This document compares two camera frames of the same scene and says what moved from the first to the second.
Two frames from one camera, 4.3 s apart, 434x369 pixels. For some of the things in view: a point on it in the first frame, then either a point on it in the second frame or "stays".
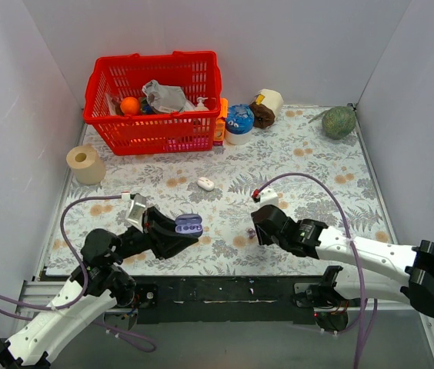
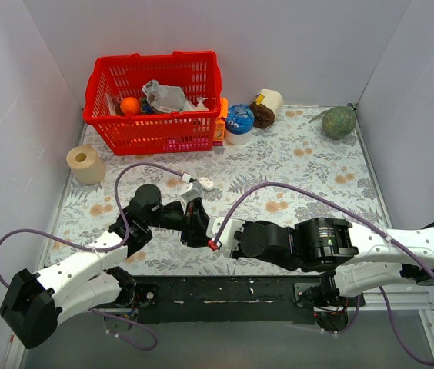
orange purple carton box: [219, 131] stays
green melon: [338, 121] stays
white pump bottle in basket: [201, 106] stays
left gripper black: [152, 232] → [188, 221]
